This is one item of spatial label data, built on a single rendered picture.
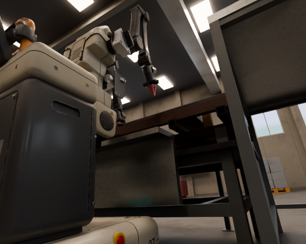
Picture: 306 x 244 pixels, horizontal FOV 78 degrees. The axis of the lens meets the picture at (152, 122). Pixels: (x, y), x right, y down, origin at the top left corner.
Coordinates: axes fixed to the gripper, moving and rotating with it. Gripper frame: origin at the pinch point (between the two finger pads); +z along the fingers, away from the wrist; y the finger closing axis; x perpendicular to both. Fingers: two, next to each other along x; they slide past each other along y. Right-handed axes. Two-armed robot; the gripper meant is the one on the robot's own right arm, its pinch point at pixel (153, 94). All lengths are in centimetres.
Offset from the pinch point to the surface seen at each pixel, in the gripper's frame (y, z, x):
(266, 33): -69, -10, 7
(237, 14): -58, -16, 33
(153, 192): 3, 54, 32
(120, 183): 26, 49, 28
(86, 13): 335, -367, -409
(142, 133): -2.4, 20.5, 33.5
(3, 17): 567, -423, -286
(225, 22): -53, -15, 33
